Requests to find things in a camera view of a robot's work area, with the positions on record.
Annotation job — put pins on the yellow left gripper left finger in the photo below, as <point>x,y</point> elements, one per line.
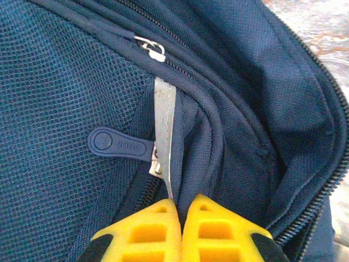
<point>152,237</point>

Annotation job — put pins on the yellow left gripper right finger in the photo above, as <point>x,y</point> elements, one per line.
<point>218,237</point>

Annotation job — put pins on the navy blue backpack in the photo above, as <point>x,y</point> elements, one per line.
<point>81,95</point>

